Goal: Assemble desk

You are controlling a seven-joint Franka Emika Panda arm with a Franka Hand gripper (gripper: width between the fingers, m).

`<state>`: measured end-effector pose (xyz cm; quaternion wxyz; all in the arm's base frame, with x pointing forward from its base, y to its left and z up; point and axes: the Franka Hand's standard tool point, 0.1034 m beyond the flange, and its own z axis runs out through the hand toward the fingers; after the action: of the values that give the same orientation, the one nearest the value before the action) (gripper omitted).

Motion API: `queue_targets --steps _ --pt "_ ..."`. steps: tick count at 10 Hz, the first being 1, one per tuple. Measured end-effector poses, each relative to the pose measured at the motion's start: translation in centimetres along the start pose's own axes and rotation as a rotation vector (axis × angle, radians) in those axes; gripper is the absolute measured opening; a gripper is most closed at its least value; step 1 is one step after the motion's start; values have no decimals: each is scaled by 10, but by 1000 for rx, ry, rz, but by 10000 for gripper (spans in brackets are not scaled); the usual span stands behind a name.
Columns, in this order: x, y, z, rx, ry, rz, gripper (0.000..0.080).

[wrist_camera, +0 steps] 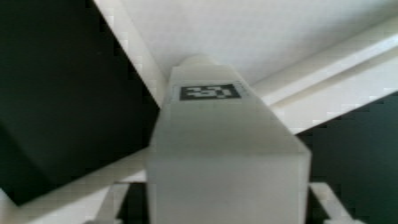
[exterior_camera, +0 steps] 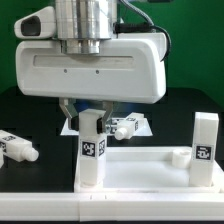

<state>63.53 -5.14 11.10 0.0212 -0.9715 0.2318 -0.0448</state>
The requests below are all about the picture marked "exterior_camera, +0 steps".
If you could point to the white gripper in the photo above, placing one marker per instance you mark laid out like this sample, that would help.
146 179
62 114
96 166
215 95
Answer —
71 51

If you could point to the white desk top tray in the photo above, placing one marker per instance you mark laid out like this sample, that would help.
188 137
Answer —
147 170

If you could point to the white marker sheet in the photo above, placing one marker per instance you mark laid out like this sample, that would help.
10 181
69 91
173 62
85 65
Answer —
144 130

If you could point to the white front fence bar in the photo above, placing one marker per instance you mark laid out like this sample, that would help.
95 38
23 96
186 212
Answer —
111 207

